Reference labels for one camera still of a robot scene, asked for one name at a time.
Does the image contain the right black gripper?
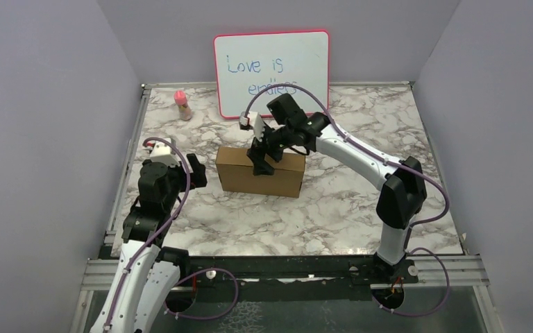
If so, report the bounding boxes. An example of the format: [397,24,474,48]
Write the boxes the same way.
[246,121,294,176]

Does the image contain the brown cardboard box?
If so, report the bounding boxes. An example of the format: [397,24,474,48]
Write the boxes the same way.
[215,146,306,198]

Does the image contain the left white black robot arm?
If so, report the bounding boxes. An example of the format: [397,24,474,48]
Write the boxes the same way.
[90,153,207,332]

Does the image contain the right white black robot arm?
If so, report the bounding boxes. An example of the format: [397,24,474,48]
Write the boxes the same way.
[239,94,428,282]

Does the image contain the small pink capped bottle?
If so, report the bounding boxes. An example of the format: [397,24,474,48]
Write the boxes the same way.
[174,90,192,121]

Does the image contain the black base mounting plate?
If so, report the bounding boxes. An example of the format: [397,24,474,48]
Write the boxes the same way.
[166,255,418,304]

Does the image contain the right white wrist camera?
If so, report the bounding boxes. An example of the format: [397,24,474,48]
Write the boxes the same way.
[238,111,265,142]

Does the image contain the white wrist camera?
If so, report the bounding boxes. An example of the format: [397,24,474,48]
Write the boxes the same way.
[238,111,265,142]
[146,140,180,167]

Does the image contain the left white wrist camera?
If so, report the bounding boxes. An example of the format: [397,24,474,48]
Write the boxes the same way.
[146,140,180,167]

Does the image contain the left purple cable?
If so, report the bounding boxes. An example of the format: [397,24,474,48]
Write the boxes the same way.
[103,137,240,333]

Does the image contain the purple cable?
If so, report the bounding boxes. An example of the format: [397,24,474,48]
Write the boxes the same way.
[103,137,240,333]
[243,83,451,318]

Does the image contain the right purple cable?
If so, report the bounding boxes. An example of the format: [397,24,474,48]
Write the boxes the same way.
[243,83,451,318]

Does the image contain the white board with pink frame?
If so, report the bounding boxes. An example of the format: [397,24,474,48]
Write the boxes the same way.
[213,31,330,119]

